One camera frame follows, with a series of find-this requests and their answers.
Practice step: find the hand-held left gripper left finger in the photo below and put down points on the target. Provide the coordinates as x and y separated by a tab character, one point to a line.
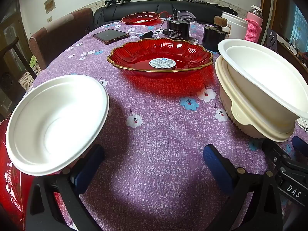
87	170

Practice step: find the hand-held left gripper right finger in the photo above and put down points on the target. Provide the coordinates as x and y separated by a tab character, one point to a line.
217	166

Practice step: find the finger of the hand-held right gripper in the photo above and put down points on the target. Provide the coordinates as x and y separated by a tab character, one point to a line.
300	144
274	150

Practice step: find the shallow white disposable bowl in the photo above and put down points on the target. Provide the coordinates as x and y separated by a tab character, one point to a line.
55	125

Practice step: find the beige disposable bowl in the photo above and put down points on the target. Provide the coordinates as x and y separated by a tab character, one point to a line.
231	96

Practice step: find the deep white disposable bowl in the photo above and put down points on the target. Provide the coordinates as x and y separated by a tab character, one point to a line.
259	72

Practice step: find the red plate with white label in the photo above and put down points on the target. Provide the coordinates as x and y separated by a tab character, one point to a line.
144	57

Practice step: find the purple floral tablecloth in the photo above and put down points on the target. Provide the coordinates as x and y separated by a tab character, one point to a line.
156	125

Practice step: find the wooden sideboard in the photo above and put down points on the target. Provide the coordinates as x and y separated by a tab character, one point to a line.
294	53

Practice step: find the dark glass tumbler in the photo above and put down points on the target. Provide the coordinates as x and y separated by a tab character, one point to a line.
271	39

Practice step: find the pink sleeved bottle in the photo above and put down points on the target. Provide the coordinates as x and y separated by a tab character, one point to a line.
253	28

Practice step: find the window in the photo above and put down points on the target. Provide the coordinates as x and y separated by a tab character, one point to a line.
299	19

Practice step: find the dark jar with wooden lid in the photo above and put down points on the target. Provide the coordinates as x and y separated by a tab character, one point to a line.
215	37

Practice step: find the white cylindrical container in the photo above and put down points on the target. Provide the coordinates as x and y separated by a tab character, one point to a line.
237	25

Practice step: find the brown upholstered chair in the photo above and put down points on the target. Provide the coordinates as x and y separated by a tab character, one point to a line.
55	38

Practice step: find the dark smartphone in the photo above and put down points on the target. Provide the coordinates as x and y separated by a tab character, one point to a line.
110	36

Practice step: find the dark wooden chair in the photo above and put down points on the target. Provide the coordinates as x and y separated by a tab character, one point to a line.
12	53

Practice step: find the black jar with white label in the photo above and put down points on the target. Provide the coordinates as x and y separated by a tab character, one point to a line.
178	27

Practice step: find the black power adapter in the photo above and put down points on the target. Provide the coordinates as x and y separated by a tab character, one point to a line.
147	34

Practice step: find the black bag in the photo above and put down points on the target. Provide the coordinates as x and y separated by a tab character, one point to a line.
223	8

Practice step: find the small red gold-rimmed plate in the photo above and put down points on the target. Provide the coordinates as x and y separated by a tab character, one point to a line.
139	18

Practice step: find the wooden cabinet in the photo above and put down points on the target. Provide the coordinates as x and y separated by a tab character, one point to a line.
10	28

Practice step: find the black leather sofa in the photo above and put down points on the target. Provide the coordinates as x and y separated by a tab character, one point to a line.
144	7

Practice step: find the wall switch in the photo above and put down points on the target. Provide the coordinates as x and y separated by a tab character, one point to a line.
49	19

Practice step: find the small wall plaque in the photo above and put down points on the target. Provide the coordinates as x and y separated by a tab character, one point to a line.
49	4

